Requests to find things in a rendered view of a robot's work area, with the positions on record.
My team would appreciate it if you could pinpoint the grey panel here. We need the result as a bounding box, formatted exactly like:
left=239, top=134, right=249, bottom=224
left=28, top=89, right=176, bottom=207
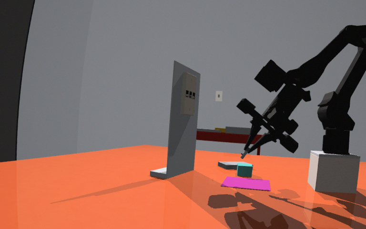
left=150, top=61, right=201, bottom=179

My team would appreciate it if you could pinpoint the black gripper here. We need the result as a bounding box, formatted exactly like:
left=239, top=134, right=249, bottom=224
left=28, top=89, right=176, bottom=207
left=237, top=97, right=298, bottom=154

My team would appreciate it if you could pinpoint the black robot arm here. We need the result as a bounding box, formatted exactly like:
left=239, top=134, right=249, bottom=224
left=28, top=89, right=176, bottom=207
left=254, top=25, right=366, bottom=155

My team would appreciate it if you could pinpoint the teal cube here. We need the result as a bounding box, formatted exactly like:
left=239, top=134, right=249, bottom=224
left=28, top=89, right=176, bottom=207
left=237, top=163, right=253, bottom=177

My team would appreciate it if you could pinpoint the translucent pink square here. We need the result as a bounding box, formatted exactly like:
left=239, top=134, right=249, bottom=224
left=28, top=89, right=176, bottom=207
left=220, top=177, right=271, bottom=191

